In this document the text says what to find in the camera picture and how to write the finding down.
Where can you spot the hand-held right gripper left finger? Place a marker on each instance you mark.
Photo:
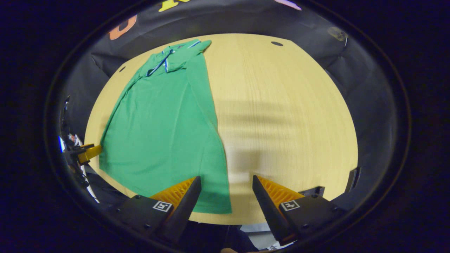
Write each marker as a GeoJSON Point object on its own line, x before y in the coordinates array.
{"type": "Point", "coordinates": [186, 211]}

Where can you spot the green T-shirt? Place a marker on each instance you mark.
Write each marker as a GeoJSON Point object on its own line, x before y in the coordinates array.
{"type": "Point", "coordinates": [161, 133]}

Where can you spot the computer monitor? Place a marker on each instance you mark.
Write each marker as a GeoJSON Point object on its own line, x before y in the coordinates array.
{"type": "Point", "coordinates": [62, 144]}

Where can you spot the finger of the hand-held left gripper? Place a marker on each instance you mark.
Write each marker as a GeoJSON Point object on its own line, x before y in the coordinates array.
{"type": "Point", "coordinates": [89, 153]}

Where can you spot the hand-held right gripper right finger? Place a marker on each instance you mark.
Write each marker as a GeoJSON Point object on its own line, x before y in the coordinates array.
{"type": "Point", "coordinates": [267, 211]}

